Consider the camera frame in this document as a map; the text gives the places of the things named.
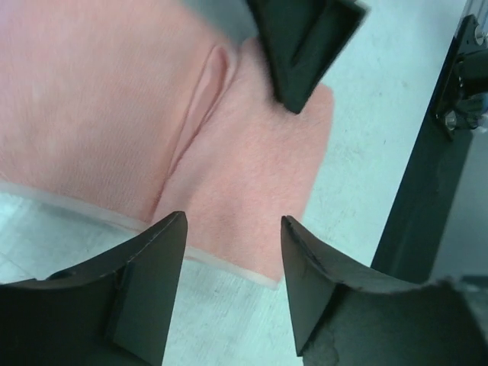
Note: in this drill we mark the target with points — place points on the pink towel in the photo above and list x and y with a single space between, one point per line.
130 110

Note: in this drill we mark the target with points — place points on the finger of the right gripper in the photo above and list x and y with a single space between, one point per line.
301 39

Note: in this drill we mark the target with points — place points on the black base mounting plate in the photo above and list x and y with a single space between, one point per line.
416 223

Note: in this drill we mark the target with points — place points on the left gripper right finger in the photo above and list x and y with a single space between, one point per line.
345 313

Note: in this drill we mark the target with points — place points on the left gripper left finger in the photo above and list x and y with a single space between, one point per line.
113 309

